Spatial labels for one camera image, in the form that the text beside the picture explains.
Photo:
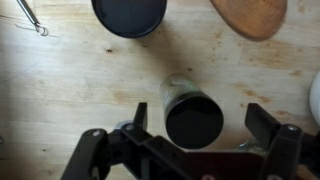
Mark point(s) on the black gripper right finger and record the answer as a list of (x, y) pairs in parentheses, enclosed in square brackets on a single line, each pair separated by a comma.
[(261, 124)]

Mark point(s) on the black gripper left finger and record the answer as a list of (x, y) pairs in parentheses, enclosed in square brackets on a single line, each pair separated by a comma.
[(140, 118)]

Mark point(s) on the green herb spice bottle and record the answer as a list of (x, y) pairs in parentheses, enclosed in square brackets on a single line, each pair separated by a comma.
[(193, 120)]

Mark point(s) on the black lid spice bottle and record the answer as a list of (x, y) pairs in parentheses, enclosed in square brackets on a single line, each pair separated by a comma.
[(130, 18)]

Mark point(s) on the white ceramic bowl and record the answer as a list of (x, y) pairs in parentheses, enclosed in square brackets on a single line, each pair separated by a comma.
[(314, 98)]

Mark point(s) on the wooden spoon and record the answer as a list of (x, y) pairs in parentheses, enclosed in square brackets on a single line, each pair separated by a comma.
[(254, 19)]

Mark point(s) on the metal whisk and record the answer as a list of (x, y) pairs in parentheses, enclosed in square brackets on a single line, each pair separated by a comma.
[(42, 30)]

